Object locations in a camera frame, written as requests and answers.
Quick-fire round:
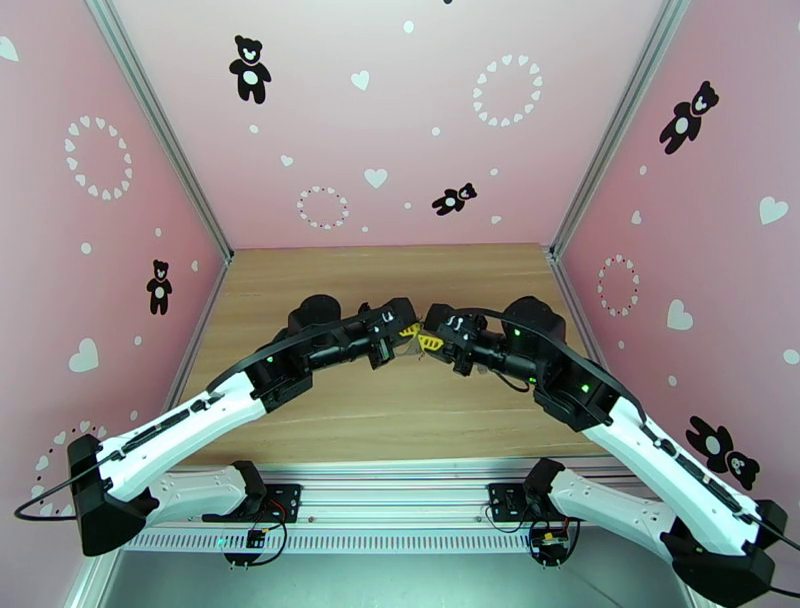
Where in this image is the small circuit board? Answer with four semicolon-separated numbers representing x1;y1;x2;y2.
529;523;573;570
221;526;279;571

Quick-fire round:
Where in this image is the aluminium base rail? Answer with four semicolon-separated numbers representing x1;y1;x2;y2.
124;457;636;554

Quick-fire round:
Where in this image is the aluminium side rail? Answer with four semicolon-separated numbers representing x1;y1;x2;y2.
161;249;236;420
547;246;595;339

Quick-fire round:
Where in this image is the aluminium corner post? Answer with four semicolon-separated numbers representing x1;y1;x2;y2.
548;0;689;261
84;0;236;264

